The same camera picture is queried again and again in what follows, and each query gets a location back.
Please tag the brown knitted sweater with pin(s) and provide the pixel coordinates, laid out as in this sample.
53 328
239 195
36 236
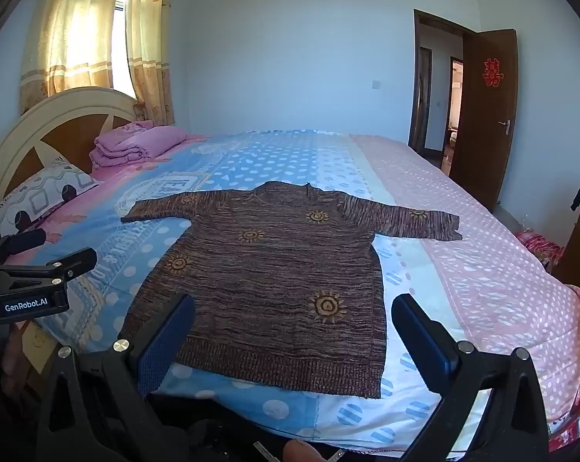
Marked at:
280 288

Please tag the window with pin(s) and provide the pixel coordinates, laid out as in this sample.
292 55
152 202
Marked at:
122 24

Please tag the red patterned cloth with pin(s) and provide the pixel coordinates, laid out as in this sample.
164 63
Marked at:
538 248

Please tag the pink folded quilt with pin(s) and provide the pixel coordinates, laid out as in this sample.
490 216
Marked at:
136 142

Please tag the brown wooden door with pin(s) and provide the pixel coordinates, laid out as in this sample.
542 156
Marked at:
482 144

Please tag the red printed quilt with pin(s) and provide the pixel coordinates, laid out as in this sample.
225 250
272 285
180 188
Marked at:
576 399

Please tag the red paper door decoration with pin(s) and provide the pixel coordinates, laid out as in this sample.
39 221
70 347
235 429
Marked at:
492 73

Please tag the narrow yellow curtain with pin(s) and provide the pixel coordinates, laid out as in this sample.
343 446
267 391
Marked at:
150 43

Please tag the white patterned pillow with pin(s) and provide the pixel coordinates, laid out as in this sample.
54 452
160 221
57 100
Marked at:
35 192

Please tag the cream wooden headboard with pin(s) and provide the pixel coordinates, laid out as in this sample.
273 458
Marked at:
54 106

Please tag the brown door frame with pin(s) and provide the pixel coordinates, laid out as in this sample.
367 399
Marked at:
417 82

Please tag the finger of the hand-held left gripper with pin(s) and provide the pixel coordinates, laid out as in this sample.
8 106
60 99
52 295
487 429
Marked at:
18 244
63 263

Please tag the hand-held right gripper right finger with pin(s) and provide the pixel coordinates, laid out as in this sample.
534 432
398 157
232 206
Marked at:
425 337

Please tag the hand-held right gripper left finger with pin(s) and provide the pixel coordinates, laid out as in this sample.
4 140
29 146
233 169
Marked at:
174 332

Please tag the wide yellow curtain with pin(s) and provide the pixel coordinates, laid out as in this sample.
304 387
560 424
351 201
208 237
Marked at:
73 33

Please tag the blue pink printed bed cover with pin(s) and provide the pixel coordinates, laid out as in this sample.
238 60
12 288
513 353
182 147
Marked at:
290 159

